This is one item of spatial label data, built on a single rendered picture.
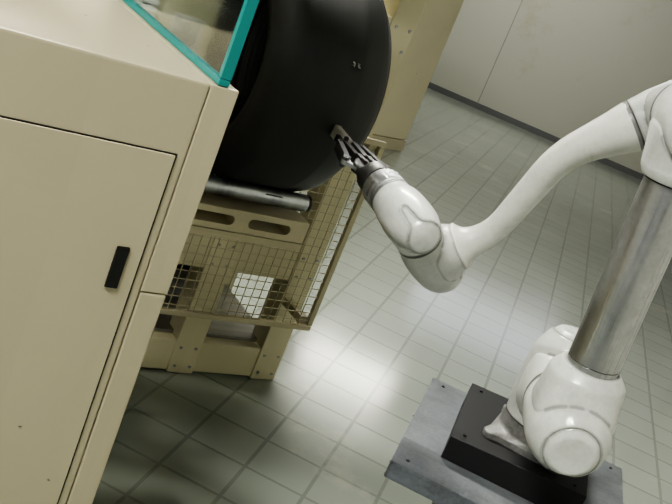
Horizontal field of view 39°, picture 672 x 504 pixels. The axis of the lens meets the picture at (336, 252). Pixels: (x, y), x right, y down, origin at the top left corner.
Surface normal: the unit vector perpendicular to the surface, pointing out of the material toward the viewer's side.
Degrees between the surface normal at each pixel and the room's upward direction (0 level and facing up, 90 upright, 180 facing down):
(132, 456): 0
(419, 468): 0
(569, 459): 98
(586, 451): 101
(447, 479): 0
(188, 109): 90
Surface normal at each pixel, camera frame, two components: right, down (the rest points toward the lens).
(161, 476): 0.36, -0.88
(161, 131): 0.45, 0.45
